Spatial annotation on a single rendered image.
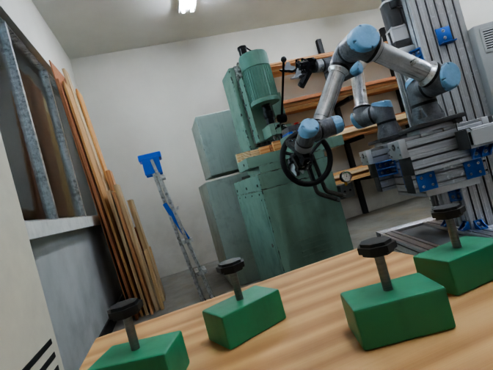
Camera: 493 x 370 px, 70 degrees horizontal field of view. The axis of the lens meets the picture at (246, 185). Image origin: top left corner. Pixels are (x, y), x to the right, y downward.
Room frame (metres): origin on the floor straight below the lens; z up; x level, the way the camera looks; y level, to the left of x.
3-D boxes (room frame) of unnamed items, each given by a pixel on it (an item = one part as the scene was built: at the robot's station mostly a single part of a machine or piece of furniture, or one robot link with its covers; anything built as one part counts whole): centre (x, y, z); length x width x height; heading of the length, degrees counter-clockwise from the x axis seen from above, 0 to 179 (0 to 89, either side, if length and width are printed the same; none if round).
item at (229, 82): (2.38, -0.16, 1.16); 0.22 x 0.22 x 0.72; 16
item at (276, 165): (2.04, -0.25, 0.82); 0.40 x 0.21 x 0.04; 106
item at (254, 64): (2.10, -0.24, 1.35); 0.18 x 0.18 x 0.31
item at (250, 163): (2.01, -0.31, 0.87); 0.61 x 0.30 x 0.06; 106
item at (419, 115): (1.70, -0.93, 0.87); 0.15 x 0.15 x 0.10
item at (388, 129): (2.20, -0.95, 0.87); 0.15 x 0.15 x 0.10
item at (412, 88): (1.69, -0.94, 0.98); 0.13 x 0.12 x 0.14; 13
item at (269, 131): (2.12, -0.24, 1.03); 0.14 x 0.07 x 0.09; 16
